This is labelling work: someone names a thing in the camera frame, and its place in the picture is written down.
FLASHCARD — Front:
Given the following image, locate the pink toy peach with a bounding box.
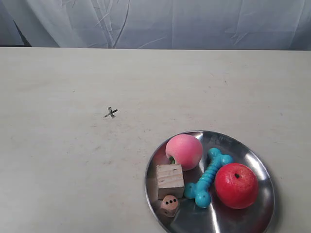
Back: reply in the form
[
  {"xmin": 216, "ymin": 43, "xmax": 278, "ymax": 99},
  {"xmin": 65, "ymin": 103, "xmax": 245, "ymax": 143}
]
[{"xmin": 165, "ymin": 134, "xmax": 203, "ymax": 171}]

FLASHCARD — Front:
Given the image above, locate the teal rubber bone toy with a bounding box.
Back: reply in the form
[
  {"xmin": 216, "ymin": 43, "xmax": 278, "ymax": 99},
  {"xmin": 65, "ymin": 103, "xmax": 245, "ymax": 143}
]
[{"xmin": 184, "ymin": 148, "xmax": 234, "ymax": 208}]

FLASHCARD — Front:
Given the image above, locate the light wooden cube block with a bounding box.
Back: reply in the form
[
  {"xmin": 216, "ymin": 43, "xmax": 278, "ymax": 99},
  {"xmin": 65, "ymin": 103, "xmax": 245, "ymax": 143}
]
[{"xmin": 155, "ymin": 164, "xmax": 185, "ymax": 200}]

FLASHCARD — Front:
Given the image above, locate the small wooden die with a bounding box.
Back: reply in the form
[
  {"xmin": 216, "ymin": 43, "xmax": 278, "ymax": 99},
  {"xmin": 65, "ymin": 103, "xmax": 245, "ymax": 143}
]
[{"xmin": 160, "ymin": 195, "xmax": 179, "ymax": 217}]

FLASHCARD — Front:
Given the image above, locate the red toy apple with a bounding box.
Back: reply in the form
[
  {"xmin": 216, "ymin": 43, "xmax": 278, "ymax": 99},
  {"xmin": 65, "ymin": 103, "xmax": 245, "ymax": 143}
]
[{"xmin": 214, "ymin": 163, "xmax": 259, "ymax": 209}]

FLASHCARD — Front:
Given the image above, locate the black cross table mark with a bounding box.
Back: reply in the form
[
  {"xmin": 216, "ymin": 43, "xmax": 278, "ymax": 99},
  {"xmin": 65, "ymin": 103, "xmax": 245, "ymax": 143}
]
[{"xmin": 103, "ymin": 106, "xmax": 118, "ymax": 118}]

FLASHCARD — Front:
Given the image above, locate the white fabric backdrop curtain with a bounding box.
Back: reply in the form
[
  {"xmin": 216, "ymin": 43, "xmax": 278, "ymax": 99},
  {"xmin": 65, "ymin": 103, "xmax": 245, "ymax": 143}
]
[{"xmin": 0, "ymin": 0, "xmax": 311, "ymax": 50}]

